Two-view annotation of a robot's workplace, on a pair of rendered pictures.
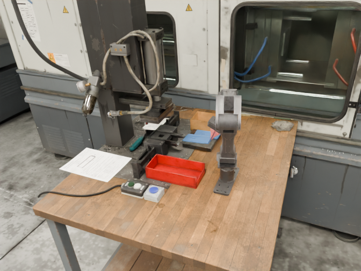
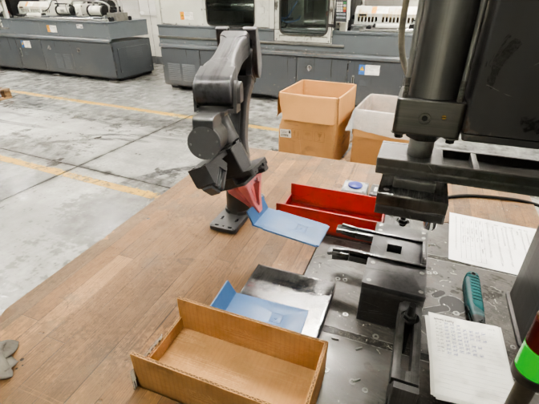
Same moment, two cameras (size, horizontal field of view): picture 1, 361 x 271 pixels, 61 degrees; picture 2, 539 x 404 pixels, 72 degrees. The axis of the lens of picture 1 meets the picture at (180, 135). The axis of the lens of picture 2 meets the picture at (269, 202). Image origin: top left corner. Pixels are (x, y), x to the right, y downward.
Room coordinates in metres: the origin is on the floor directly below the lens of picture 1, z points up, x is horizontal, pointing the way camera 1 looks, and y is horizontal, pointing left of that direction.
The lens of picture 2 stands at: (1.94, -0.17, 1.40)
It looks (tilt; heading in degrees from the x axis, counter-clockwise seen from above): 29 degrees down; 177
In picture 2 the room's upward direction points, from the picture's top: straight up
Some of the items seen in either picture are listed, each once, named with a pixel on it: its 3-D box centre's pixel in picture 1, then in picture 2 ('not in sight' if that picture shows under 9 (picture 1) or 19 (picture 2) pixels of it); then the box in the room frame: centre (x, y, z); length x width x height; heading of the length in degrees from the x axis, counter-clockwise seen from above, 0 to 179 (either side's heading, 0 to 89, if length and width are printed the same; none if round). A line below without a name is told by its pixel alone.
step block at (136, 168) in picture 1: (138, 166); not in sight; (1.18, 0.20, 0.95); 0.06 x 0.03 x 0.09; 155
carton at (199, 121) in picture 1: (214, 123); (230, 368); (1.58, -0.20, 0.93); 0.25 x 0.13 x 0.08; 65
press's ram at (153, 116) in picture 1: (142, 91); (475, 130); (1.42, 0.17, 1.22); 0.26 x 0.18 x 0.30; 65
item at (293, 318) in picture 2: (208, 132); (259, 309); (1.47, -0.16, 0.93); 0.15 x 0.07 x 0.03; 68
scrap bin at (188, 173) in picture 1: (175, 170); (331, 211); (1.15, 0.04, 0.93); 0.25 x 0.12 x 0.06; 65
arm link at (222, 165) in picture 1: (226, 159); not in sight; (1.10, -0.19, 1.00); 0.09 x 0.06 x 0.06; 80
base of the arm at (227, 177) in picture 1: (226, 173); (238, 198); (1.09, -0.20, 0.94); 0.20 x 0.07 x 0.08; 155
